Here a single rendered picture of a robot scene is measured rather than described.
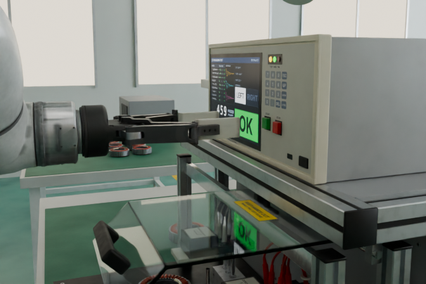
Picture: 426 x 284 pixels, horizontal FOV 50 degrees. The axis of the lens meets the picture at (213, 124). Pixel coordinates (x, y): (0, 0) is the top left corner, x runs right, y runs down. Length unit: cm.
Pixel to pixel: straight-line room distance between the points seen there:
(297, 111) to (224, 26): 511
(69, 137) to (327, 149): 35
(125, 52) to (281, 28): 206
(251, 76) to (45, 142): 37
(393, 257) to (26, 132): 49
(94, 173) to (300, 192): 173
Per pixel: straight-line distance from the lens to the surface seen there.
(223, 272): 105
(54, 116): 64
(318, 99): 63
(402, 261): 65
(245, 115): 84
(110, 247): 58
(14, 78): 53
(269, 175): 70
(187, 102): 562
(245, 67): 83
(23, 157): 64
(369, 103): 68
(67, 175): 227
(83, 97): 538
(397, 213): 59
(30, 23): 537
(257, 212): 68
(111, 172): 229
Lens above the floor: 129
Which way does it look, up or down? 8 degrees down
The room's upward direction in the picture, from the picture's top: straight up
